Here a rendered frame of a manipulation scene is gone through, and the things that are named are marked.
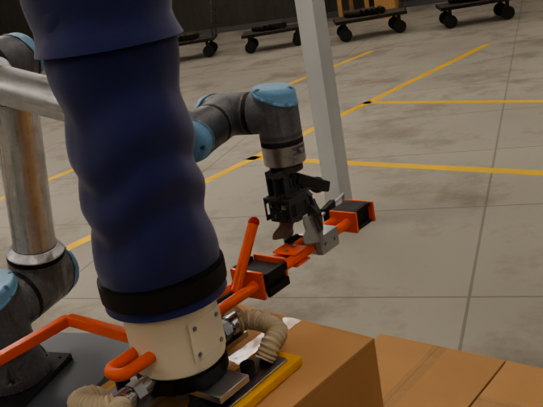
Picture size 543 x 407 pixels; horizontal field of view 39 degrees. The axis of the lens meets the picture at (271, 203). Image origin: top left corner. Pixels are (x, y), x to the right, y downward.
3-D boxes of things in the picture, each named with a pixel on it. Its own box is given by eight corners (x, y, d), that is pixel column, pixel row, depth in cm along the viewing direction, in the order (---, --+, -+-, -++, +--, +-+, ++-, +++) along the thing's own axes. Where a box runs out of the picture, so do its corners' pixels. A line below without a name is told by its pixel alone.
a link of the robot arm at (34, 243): (0, 313, 206) (-46, 39, 173) (41, 282, 220) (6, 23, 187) (47, 326, 201) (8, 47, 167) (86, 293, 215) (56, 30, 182)
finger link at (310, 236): (306, 263, 163) (288, 224, 162) (322, 252, 167) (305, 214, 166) (317, 260, 160) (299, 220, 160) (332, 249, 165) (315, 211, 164)
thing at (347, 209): (357, 233, 176) (355, 213, 175) (331, 230, 181) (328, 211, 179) (376, 220, 182) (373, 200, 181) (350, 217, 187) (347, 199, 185)
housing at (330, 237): (324, 256, 168) (321, 237, 167) (299, 252, 172) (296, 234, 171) (341, 244, 173) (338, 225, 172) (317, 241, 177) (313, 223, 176)
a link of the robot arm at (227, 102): (183, 104, 157) (236, 100, 152) (208, 89, 167) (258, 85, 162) (192, 147, 161) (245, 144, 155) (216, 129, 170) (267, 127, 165)
